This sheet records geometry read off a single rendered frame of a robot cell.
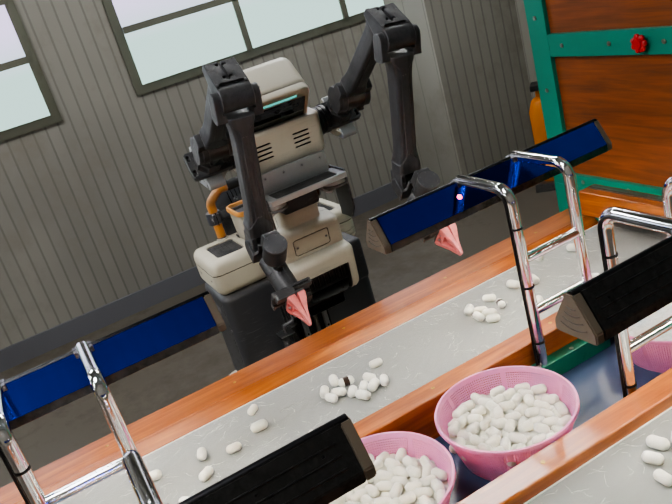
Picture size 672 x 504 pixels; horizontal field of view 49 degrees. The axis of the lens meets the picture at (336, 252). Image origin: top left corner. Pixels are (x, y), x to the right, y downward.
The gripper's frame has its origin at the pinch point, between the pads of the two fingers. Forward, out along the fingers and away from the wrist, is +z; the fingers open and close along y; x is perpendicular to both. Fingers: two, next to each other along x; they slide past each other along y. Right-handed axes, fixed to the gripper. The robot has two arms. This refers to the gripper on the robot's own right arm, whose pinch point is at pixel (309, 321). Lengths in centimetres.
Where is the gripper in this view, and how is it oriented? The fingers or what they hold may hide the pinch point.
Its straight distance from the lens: 172.4
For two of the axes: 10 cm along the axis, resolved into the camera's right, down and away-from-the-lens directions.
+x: -0.8, 5.5, 8.3
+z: 5.1, 7.4, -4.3
